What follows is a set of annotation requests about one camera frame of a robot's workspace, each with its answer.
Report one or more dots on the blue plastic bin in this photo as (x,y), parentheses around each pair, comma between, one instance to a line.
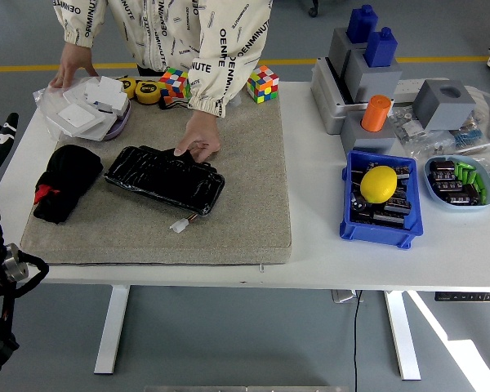
(377,237)

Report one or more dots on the low grey block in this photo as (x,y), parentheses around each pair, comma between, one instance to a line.
(371,143)

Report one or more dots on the purple bowl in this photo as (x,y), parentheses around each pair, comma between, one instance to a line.
(120,124)

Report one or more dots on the black cylindrical capacitor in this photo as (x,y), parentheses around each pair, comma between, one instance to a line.
(402,171)
(461,198)
(357,203)
(441,165)
(388,219)
(443,176)
(397,206)
(447,186)

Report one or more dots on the yellow lemon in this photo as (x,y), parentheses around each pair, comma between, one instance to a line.
(378,183)

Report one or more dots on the clear plastic bag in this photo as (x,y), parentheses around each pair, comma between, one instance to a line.
(51,106)

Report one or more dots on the black chair caster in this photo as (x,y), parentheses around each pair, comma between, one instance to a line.
(313,7)

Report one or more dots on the green battery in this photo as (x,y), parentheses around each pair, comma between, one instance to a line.
(459,170)
(480,183)
(465,175)
(472,176)

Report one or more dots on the glossy black panel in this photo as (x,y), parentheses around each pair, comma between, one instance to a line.
(163,179)

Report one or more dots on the white cardboard box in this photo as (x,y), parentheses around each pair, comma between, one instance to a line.
(106,92)

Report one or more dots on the person's left forearm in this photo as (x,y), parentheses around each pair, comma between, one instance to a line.
(222,77)

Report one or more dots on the yellow tape measure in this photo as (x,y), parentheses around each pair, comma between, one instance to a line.
(127,86)
(147,92)

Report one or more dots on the grey-brown mat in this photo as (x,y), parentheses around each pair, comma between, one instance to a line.
(245,183)

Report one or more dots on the multicolour puzzle cube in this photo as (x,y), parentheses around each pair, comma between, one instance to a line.
(263,83)
(173,83)

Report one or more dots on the person's right hand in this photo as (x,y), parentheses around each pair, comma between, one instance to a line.
(77,63)

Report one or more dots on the light blue tray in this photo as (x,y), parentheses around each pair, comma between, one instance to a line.
(488,192)

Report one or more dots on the flat white case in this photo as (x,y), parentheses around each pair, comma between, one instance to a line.
(79,118)

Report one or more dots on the grey enclosure box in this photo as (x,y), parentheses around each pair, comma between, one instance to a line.
(324,102)

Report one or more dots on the person's left hand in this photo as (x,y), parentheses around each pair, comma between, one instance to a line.
(202,132)

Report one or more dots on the black rag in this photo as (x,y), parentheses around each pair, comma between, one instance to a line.
(67,179)

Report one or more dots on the white power strip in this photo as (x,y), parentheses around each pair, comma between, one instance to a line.
(408,87)

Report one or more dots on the bag of small screws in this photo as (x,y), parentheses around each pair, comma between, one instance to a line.
(435,147)

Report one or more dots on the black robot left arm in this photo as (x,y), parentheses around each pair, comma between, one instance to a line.
(0,294)

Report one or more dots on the white table leg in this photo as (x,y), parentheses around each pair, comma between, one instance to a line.
(404,339)
(112,330)

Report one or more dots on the grey cube with hole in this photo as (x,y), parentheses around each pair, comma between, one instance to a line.
(441,110)

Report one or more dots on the blue block with knob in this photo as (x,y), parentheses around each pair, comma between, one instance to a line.
(380,49)
(361,24)

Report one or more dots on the person's right forearm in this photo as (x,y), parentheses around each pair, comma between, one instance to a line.
(79,22)

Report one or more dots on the grey box under table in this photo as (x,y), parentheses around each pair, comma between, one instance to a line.
(343,296)

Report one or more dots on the bag of metal parts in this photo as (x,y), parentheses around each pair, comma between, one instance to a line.
(406,124)

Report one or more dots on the orange cylinder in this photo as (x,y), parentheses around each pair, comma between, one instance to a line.
(375,114)

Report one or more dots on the blue resistor bundle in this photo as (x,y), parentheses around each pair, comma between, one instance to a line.
(467,136)

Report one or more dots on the person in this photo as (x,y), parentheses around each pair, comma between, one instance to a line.
(167,32)

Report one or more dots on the thin white rod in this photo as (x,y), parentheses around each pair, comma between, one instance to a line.
(488,145)

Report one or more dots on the black table controller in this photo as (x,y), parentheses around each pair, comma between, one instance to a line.
(467,297)

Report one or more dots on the tall grey block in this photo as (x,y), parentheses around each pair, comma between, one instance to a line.
(375,83)
(339,49)

